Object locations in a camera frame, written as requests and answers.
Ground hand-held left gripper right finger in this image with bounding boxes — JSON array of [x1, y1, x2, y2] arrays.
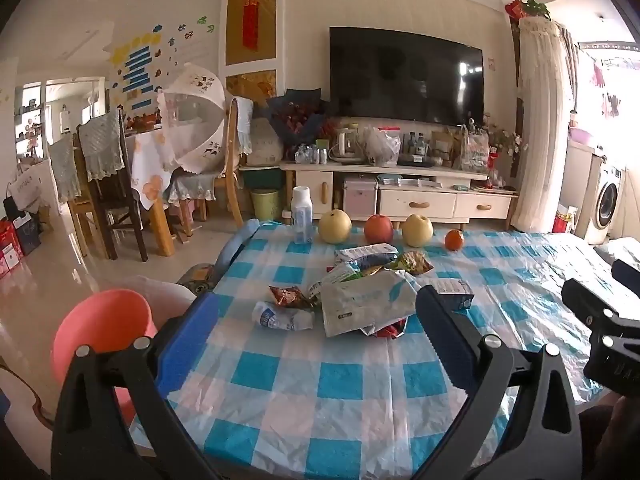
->
[[415, 285, 584, 480]]

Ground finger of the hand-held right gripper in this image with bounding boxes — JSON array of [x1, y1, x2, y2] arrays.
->
[[561, 277, 640, 343], [611, 259, 640, 294]]

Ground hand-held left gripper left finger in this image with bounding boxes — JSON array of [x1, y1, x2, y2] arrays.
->
[[50, 291, 223, 480]]

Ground small blue carton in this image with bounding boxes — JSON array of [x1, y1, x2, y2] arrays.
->
[[430, 280, 475, 310]]

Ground green yellow snack wrapper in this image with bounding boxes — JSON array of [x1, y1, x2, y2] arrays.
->
[[385, 251, 435, 276]]

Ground pink plastic bucket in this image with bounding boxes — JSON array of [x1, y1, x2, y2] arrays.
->
[[51, 288, 159, 423]]

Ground brown red snack wrapper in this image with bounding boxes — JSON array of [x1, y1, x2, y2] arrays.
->
[[268, 285, 314, 309]]

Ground white and blue snack wrapper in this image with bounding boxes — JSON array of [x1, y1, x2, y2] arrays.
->
[[334, 242, 399, 271]]

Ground green and white wrapper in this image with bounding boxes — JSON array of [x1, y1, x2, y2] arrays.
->
[[307, 264, 362, 301]]

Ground white washing machine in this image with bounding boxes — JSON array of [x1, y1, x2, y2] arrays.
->
[[584, 159, 627, 246]]

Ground blue chair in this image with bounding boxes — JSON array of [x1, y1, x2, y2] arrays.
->
[[215, 219, 262, 282]]

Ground blue checked plastic tablecloth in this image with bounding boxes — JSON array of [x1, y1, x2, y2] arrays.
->
[[129, 220, 640, 480]]

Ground large yellow pear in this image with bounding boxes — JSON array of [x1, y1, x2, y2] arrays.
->
[[402, 213, 434, 247]]

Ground red apple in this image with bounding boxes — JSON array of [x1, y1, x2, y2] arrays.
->
[[363, 214, 395, 246]]

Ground cream television cabinet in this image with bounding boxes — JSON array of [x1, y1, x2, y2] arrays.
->
[[280, 157, 519, 234]]

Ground green waste bin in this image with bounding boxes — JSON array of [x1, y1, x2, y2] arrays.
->
[[250, 188, 282, 222]]

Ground small yellow pear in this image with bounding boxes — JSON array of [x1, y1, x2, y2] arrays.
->
[[319, 208, 353, 245]]

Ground white plastic bottle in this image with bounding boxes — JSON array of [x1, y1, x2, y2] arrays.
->
[[291, 186, 315, 245]]

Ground silver metal case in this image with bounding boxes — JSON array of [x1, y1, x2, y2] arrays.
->
[[343, 176, 379, 219]]

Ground dining table with floral cloth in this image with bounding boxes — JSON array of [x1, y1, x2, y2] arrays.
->
[[125, 127, 177, 257]]

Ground standing air conditioner lace cover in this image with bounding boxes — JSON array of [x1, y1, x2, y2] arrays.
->
[[513, 19, 577, 234]]

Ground wooden chair with towel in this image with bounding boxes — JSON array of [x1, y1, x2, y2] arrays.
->
[[170, 97, 254, 237]]

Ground printed shopping bag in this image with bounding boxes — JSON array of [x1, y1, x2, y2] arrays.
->
[[459, 127, 491, 174]]

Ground brown paper bag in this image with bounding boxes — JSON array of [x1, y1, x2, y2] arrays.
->
[[431, 130, 463, 166]]

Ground red gift box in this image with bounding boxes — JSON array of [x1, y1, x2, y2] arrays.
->
[[0, 220, 26, 281]]

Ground clear plastic bag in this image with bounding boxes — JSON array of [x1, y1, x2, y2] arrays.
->
[[361, 126, 403, 167]]

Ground wooden chair with grey cover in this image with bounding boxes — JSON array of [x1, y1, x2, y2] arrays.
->
[[48, 132, 96, 257]]

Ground dark chair with grey cover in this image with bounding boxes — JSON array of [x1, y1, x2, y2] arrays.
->
[[74, 108, 150, 263]]

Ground row of small bottles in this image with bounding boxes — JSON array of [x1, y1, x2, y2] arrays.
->
[[295, 143, 329, 165]]

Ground white electric kettle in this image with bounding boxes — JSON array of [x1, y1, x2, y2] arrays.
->
[[333, 127, 362, 162]]

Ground white mesh food cover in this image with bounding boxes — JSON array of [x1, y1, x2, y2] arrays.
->
[[157, 62, 229, 174]]

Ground dark blue flower bouquet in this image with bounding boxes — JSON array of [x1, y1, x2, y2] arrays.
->
[[266, 89, 326, 149]]

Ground black flat television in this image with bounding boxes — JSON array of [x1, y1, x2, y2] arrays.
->
[[329, 26, 485, 128]]

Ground green plant with red ornament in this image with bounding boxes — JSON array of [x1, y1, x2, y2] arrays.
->
[[505, 0, 551, 22]]

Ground coloured wall stickers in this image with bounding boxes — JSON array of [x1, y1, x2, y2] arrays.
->
[[110, 15, 219, 111]]

